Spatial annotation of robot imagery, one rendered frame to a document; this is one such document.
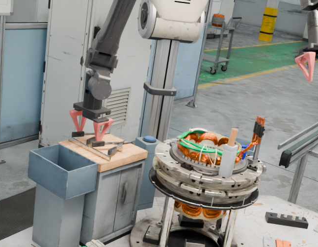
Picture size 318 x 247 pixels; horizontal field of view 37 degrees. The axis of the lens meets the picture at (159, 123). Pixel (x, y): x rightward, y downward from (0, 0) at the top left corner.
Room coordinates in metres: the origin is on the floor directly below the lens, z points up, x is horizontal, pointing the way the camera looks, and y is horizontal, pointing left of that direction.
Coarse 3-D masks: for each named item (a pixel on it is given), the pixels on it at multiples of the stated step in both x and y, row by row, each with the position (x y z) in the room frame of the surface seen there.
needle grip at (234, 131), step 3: (234, 129) 1.20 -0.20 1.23; (237, 129) 1.20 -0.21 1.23; (231, 132) 1.20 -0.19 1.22; (234, 132) 1.20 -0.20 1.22; (237, 132) 1.20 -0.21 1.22; (231, 135) 1.20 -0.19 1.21; (234, 135) 1.20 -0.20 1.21; (231, 138) 1.20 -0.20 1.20; (234, 138) 1.20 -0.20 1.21; (228, 141) 1.20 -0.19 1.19; (231, 141) 1.20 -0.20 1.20; (234, 141) 1.20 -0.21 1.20; (228, 144) 1.20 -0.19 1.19; (231, 144) 1.20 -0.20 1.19
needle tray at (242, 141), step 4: (192, 128) 1.67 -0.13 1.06; (228, 136) 1.64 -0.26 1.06; (236, 140) 1.63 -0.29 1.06; (240, 140) 1.63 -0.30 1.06; (244, 140) 1.63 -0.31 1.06; (240, 144) 1.63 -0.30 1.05; (244, 144) 1.63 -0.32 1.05; (248, 144) 1.62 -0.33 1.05; (244, 148) 1.63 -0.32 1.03; (252, 148) 1.62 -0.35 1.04; (248, 152) 1.52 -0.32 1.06; (252, 152) 1.52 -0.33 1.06
